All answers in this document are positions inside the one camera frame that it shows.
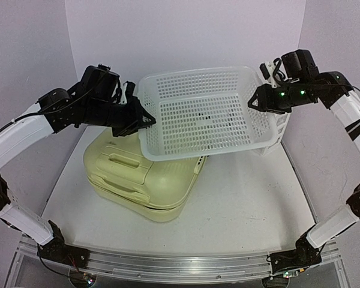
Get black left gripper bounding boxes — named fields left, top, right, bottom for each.
left=81, top=94, right=156, bottom=137

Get pale green hard-shell suitcase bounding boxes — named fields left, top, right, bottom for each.
left=83, top=128, right=206, bottom=223

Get white perforated plastic basket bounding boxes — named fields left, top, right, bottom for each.
left=137, top=67, right=270, bottom=161

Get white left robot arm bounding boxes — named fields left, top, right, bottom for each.
left=0, top=82, right=156, bottom=262

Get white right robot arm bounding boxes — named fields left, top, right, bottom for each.
left=248, top=71, right=360, bottom=266

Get white plastic drawer organizer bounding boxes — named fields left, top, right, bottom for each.
left=251, top=64, right=290, bottom=157

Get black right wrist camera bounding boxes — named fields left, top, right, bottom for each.
left=281, top=49, right=319, bottom=82

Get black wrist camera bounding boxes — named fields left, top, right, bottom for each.
left=281, top=49, right=319, bottom=82
left=77, top=64, right=121, bottom=101

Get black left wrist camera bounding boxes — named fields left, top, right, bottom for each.
left=77, top=64, right=121, bottom=101

